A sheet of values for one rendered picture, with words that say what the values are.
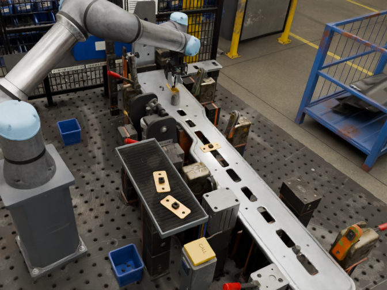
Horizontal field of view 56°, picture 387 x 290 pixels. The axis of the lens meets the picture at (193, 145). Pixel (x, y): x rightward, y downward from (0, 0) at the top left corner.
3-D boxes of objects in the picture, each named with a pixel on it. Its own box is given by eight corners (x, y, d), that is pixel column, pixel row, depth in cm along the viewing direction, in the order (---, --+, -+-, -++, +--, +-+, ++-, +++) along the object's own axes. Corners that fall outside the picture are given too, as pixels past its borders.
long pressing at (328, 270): (367, 287, 105) (369, 284, 104) (308, 321, 96) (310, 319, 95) (167, 69, 195) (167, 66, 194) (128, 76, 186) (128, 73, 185)
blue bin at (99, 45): (133, 54, 196) (132, 31, 187) (75, 61, 185) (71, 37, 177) (125, 42, 207) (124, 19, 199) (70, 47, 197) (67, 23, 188)
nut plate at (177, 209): (191, 212, 99) (191, 209, 98) (181, 219, 97) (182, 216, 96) (169, 195, 103) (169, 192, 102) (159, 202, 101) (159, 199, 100)
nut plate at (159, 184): (170, 191, 104) (170, 188, 103) (157, 193, 103) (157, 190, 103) (165, 171, 110) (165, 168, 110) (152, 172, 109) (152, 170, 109)
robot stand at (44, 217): (33, 281, 128) (5, 206, 103) (15, 239, 140) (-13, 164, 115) (88, 253, 138) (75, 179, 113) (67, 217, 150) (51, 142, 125)
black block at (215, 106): (219, 154, 190) (227, 107, 171) (201, 159, 185) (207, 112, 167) (211, 145, 195) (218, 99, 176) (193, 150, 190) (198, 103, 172)
